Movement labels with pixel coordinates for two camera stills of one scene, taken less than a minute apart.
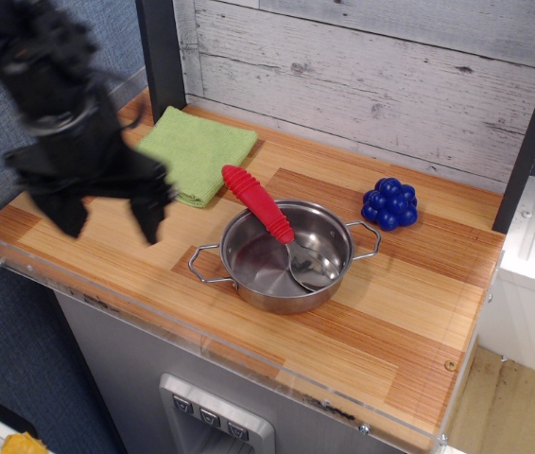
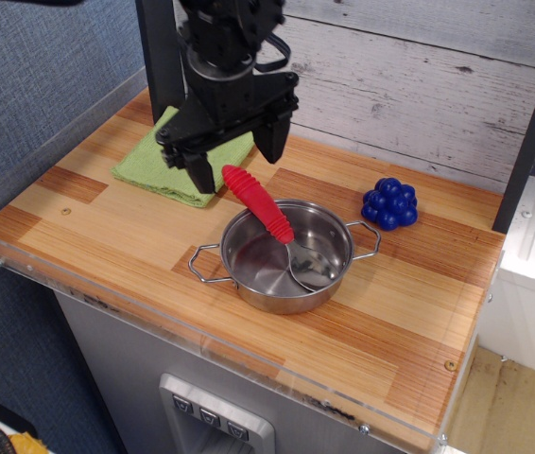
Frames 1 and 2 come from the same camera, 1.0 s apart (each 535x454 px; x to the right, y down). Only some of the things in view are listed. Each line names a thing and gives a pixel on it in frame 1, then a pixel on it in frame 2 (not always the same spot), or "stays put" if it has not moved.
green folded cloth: (192, 151) stays put
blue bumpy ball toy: (389, 204) stays put
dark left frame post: (158, 28) stays put
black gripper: (86, 154) → (225, 98)
